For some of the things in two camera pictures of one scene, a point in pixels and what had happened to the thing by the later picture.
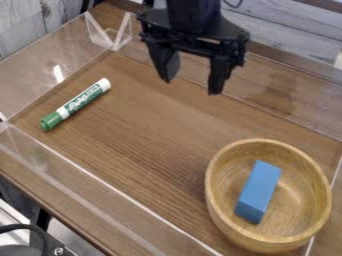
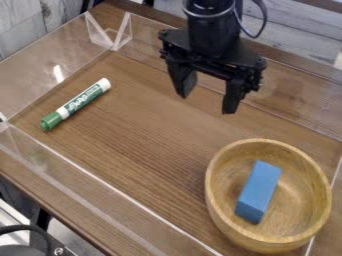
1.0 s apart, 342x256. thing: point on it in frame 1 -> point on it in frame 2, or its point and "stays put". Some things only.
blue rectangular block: [257, 191] stays put
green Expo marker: [52, 117] stays put
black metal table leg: [42, 219] stays put
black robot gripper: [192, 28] -> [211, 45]
